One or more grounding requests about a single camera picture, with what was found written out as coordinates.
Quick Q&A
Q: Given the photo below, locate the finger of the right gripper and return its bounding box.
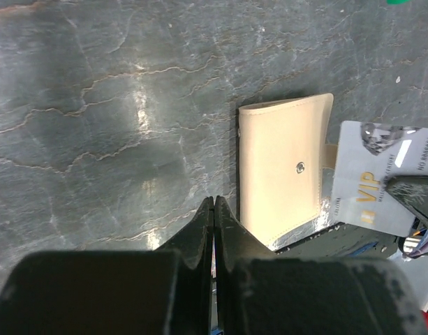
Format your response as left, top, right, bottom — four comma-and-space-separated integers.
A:
386, 175, 428, 228

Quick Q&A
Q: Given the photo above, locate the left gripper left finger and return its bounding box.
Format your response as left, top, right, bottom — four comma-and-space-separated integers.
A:
0, 198, 214, 334

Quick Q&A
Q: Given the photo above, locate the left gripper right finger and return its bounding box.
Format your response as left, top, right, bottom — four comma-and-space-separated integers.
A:
214, 197, 428, 334

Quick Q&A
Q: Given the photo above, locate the white credit card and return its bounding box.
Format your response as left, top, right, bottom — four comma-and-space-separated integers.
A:
332, 121, 428, 237

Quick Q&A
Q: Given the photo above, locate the beige leather card holder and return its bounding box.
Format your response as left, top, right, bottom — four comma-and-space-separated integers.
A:
238, 93, 337, 246

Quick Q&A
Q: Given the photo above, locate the green plastic bin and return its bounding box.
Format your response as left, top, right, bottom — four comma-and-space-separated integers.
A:
387, 0, 409, 5

